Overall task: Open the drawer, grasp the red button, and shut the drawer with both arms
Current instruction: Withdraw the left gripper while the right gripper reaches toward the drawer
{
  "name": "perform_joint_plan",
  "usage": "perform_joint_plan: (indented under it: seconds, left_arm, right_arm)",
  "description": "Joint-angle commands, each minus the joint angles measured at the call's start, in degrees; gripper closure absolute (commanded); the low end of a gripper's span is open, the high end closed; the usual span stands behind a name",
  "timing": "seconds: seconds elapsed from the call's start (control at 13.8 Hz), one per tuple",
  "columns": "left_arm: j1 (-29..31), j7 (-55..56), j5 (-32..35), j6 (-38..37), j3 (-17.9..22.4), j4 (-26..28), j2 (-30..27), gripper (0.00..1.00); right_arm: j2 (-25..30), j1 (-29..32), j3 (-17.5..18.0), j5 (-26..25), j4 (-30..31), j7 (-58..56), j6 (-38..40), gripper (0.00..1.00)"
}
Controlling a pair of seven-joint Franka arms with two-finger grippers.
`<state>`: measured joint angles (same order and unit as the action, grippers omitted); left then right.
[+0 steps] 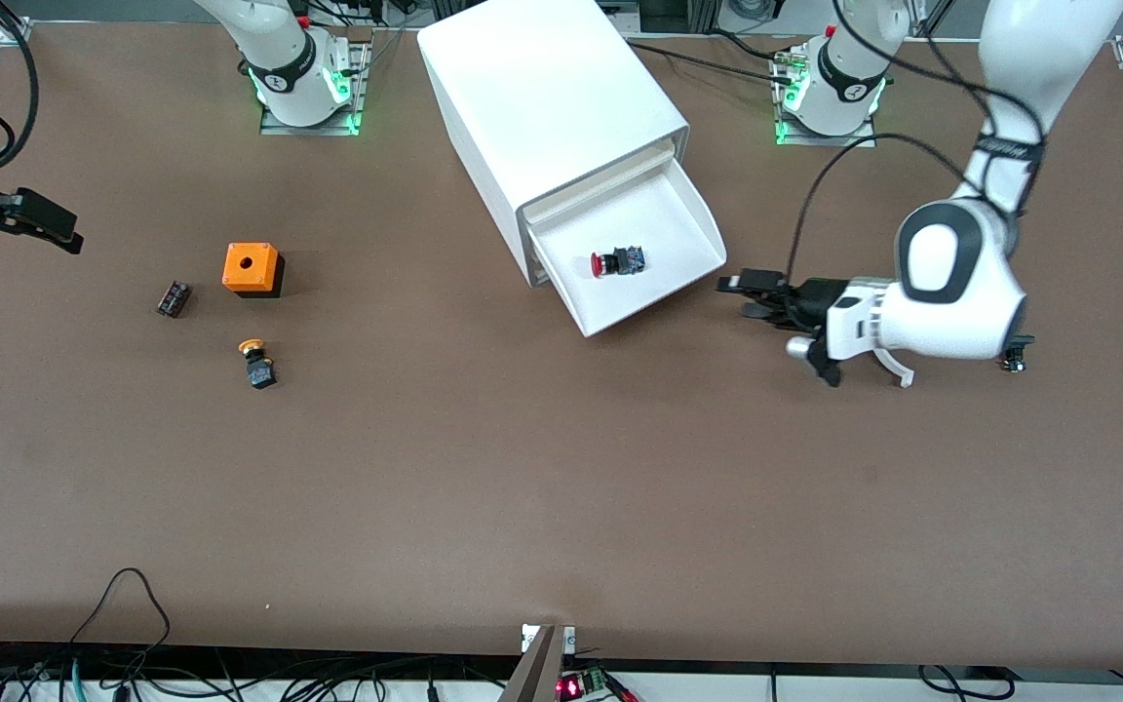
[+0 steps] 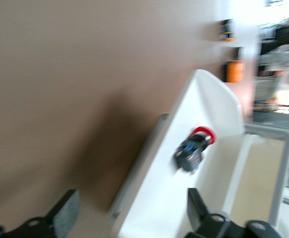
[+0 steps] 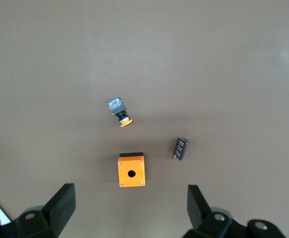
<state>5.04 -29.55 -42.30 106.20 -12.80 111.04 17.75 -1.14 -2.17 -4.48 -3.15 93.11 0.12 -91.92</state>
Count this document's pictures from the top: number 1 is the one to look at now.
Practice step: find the white post mounting bracket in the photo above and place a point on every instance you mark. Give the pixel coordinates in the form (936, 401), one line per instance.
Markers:
(569, 639)

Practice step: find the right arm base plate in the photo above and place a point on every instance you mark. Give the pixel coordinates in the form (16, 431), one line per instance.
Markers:
(359, 88)

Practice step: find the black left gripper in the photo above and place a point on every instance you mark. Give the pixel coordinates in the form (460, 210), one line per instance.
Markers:
(812, 296)

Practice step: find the white curved plastic bracket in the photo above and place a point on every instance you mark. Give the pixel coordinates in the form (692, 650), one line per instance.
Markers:
(898, 370)

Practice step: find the circuit board with red light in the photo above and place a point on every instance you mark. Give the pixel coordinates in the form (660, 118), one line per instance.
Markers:
(581, 684)

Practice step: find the red push button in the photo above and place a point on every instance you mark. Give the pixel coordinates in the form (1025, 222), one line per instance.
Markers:
(620, 261)

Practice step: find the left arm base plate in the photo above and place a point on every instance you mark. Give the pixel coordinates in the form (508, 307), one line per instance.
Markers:
(784, 132)

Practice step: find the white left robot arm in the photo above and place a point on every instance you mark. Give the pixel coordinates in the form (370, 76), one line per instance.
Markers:
(961, 292)

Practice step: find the orange button enclosure box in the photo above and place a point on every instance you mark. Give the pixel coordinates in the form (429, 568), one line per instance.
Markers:
(251, 268)

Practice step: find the yellow push button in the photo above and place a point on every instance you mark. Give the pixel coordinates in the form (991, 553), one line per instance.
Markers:
(257, 366)

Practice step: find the small black terminal block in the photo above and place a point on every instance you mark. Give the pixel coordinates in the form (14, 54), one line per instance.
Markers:
(173, 298)

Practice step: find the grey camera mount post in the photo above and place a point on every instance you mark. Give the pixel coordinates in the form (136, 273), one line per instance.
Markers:
(534, 673)

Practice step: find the black button part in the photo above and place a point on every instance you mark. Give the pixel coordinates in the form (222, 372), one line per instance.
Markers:
(1015, 363)

